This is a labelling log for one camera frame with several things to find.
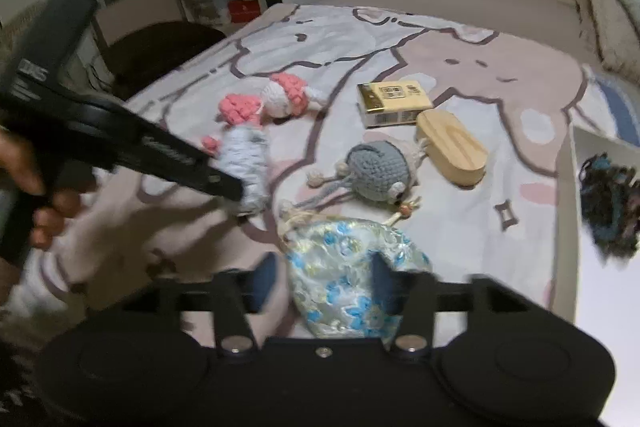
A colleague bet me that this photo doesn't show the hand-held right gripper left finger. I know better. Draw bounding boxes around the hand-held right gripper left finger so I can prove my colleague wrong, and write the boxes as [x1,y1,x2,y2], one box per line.
[122,252,279,365]

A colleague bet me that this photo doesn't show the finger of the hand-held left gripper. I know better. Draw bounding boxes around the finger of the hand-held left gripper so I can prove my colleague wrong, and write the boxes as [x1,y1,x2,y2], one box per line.
[195,153,247,204]

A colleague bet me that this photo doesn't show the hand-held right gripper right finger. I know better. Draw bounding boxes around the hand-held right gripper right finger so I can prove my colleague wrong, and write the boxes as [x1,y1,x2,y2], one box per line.
[371,253,543,364]

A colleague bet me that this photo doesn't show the grey white crochet toy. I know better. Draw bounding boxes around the grey white crochet toy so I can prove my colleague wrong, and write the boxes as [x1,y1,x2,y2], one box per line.
[217,127,271,215]

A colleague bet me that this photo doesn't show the blue floral drawstring pouch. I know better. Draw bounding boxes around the blue floral drawstring pouch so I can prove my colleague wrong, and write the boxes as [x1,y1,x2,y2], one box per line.
[277,199,433,340]

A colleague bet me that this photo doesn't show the pink white crochet doll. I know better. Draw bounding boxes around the pink white crochet doll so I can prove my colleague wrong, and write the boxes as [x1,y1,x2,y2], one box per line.
[260,73,326,120]

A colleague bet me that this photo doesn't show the oval wooden block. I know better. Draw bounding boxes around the oval wooden block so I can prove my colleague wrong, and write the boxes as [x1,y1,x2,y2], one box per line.
[415,108,488,185]

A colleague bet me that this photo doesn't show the gold white tissue pack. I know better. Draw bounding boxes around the gold white tissue pack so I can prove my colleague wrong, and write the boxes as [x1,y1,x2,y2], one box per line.
[356,79,435,129]

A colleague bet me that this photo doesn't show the white cardboard box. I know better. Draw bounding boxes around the white cardboard box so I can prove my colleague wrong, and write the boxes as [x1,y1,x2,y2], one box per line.
[552,124,640,388]

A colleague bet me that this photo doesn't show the person's left hand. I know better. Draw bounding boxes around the person's left hand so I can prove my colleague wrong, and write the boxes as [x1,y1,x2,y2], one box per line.
[0,127,98,250]

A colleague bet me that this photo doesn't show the pink crochet toy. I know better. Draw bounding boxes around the pink crochet toy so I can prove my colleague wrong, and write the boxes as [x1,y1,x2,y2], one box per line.
[218,93,265,130]

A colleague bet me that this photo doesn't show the beige board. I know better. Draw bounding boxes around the beige board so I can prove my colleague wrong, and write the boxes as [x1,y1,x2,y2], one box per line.
[92,0,186,52]

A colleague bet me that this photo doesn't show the grey crochet mouse toy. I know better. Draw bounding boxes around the grey crochet mouse toy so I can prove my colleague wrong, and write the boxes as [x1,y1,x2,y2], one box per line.
[306,139,431,214]

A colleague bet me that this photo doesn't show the dark brown chair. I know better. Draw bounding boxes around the dark brown chair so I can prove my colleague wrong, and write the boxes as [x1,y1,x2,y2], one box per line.
[107,21,226,100]

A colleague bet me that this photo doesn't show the clear plastic drawer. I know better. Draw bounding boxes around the clear plastic drawer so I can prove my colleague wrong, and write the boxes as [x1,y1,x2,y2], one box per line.
[185,0,233,25]

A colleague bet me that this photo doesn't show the red box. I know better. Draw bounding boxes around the red box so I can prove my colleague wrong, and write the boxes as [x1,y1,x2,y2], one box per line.
[228,0,262,22]

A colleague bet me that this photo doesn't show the printed cartoon blanket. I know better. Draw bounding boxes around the printed cartoon blanket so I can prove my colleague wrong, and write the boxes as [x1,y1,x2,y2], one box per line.
[20,3,608,343]

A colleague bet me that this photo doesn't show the dark yarn bundle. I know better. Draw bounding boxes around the dark yarn bundle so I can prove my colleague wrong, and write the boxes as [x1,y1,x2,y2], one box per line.
[577,153,640,260]

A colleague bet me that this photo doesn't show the blue striped cloth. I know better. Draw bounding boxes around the blue striped cloth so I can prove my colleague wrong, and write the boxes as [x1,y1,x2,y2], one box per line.
[592,72,640,148]

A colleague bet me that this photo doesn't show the grey fluffy pillow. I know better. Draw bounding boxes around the grey fluffy pillow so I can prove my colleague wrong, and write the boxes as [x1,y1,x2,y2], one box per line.
[575,0,640,75]

